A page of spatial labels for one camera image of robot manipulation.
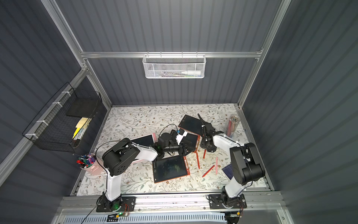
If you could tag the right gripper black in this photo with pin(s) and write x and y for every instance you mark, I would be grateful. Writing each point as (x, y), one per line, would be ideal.
(205, 129)

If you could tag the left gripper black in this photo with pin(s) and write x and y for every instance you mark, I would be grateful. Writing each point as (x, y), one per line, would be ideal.
(182, 149)

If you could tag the red tablet front with scribbles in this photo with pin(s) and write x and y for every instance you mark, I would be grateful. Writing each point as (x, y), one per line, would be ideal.
(170, 168)

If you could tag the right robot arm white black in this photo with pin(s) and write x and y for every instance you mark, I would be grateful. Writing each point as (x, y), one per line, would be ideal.
(246, 163)

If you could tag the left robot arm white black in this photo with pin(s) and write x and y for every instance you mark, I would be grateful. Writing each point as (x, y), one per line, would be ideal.
(168, 156)

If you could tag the pink white writing tablet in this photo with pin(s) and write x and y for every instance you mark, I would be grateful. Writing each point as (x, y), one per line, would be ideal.
(144, 144)

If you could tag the dark blue notebook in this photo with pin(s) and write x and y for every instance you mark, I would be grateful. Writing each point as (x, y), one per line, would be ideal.
(228, 171)

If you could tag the clear cup of pencils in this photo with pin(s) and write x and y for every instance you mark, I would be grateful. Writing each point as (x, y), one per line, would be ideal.
(232, 125)

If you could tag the white marker in basket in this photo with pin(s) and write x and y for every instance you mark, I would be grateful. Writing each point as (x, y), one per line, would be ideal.
(191, 73)

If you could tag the pink pen cup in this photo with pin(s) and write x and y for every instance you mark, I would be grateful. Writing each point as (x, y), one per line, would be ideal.
(89, 163)

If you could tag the yellow sticky notes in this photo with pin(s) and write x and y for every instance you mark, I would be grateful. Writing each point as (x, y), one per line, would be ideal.
(81, 127)

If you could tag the black pad in basket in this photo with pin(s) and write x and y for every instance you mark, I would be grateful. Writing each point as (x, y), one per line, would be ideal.
(83, 108)

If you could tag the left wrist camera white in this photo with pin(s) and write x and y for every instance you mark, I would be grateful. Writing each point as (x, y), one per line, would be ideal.
(181, 134)

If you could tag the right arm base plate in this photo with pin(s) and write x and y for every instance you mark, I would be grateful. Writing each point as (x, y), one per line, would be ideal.
(220, 201)

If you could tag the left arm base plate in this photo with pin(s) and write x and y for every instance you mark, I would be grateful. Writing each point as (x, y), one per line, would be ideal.
(121, 204)

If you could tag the white wire mesh basket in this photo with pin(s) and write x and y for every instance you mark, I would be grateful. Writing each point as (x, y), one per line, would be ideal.
(166, 66)

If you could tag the black wire wall basket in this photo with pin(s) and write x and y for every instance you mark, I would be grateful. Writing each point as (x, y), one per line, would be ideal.
(51, 129)

